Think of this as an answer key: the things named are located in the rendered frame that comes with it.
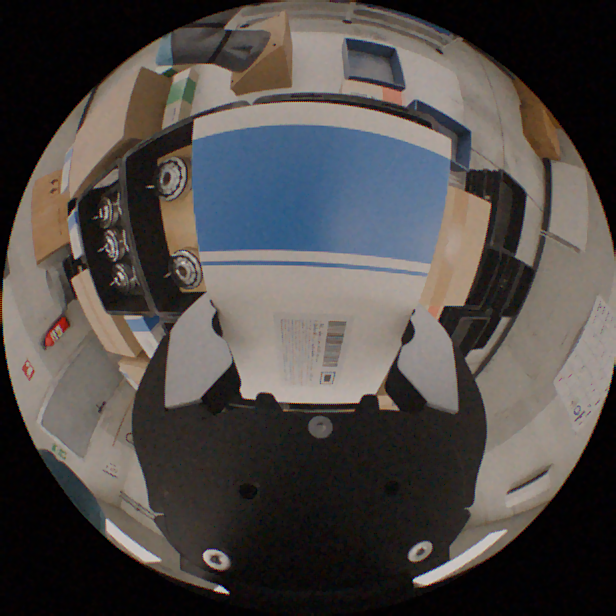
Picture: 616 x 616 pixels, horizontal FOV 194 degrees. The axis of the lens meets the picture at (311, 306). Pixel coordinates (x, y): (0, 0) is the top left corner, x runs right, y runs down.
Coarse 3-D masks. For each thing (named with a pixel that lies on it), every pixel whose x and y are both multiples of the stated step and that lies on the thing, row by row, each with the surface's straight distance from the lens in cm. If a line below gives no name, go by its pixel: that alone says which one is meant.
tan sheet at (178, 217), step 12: (168, 156) 53; (180, 156) 51; (168, 204) 51; (180, 204) 49; (192, 204) 47; (168, 216) 52; (180, 216) 49; (192, 216) 47; (168, 228) 52; (180, 228) 50; (192, 228) 47; (168, 240) 53; (180, 240) 50; (192, 240) 48; (180, 288) 56; (204, 288) 51
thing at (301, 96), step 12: (264, 96) 35; (276, 96) 34; (288, 96) 34; (300, 96) 34; (312, 96) 35; (324, 96) 34; (336, 96) 34; (348, 96) 34; (360, 96) 35; (384, 108) 35; (396, 108) 38; (408, 108) 37; (432, 120) 39
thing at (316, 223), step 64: (256, 128) 9; (320, 128) 9; (384, 128) 9; (192, 192) 10; (256, 192) 8; (320, 192) 8; (384, 192) 9; (256, 256) 9; (320, 256) 8; (384, 256) 9; (256, 320) 10; (320, 320) 10; (384, 320) 11; (256, 384) 15; (320, 384) 14
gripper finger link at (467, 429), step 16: (464, 368) 9; (464, 384) 8; (464, 400) 8; (480, 400) 8; (432, 416) 6; (448, 416) 7; (464, 416) 7; (480, 416) 8; (448, 432) 7; (464, 432) 7; (480, 432) 7; (464, 448) 7; (480, 448) 7; (464, 464) 7; (480, 464) 7
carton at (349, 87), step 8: (344, 80) 56; (344, 88) 54; (352, 88) 55; (360, 88) 56; (368, 88) 56; (376, 88) 57; (384, 88) 58; (368, 96) 55; (376, 96) 55; (384, 96) 56; (392, 96) 57; (400, 96) 59; (400, 104) 57
